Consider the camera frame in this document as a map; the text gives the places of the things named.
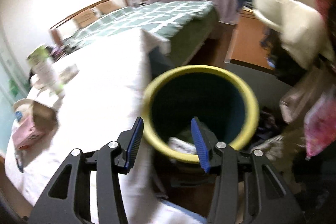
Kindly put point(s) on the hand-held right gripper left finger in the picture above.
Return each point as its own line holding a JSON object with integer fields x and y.
{"x": 135, "y": 140}

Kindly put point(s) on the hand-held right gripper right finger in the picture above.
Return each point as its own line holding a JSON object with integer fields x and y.
{"x": 199, "y": 145}

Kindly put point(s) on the yellow-rimmed dark green trash bin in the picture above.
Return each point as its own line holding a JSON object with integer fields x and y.
{"x": 199, "y": 69}

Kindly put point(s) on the crumpled white wrapper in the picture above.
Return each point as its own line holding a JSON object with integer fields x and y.
{"x": 181, "y": 145}

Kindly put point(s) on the white floral tablecloth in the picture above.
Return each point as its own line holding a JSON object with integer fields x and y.
{"x": 99, "y": 98}

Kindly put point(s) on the light blue plastic object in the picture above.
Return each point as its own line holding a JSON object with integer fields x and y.
{"x": 181, "y": 213}

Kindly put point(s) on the small pale packet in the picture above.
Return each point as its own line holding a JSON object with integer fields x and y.
{"x": 70, "y": 73}

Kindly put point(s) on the pink cardboard box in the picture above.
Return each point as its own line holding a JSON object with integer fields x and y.
{"x": 26, "y": 134}

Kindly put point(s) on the white and green tube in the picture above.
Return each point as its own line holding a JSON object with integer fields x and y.
{"x": 46, "y": 71}

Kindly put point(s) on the wooden low cabinet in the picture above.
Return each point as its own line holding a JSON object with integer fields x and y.
{"x": 246, "y": 40}

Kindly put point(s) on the white fruit-print paper cup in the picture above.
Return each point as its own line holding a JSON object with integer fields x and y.
{"x": 22, "y": 108}

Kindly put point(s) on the blue pen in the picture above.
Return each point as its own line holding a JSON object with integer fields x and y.
{"x": 19, "y": 162}

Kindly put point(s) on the pink floral bag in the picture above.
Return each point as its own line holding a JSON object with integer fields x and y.
{"x": 320, "y": 124}

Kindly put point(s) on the green plaid bed blanket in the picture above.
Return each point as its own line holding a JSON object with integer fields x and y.
{"x": 147, "y": 16}

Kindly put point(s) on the wooden bed headboard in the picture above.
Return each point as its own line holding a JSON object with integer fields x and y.
{"x": 65, "y": 22}

